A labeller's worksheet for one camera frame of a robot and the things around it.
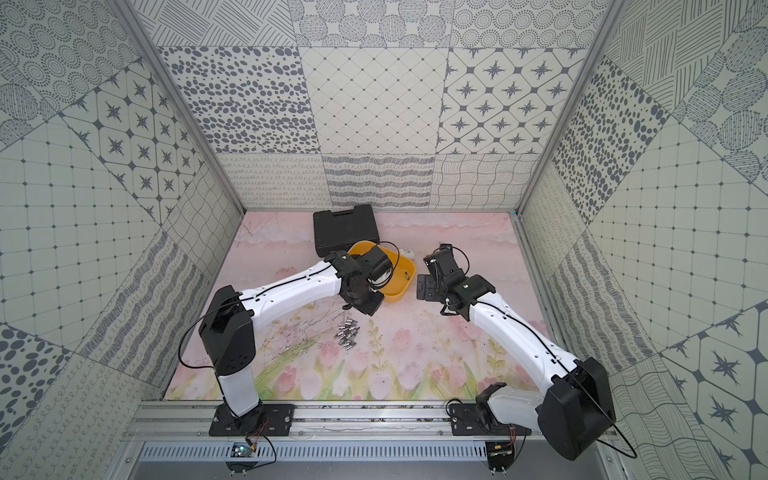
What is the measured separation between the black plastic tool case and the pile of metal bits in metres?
0.26

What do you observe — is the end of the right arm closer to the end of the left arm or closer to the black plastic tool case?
the end of the left arm

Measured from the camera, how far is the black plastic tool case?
1.06m

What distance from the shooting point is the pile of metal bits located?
0.88m

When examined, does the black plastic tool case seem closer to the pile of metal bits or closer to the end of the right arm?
the pile of metal bits

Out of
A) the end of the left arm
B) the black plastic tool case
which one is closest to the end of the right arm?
the end of the left arm

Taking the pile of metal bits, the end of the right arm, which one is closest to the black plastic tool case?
the pile of metal bits
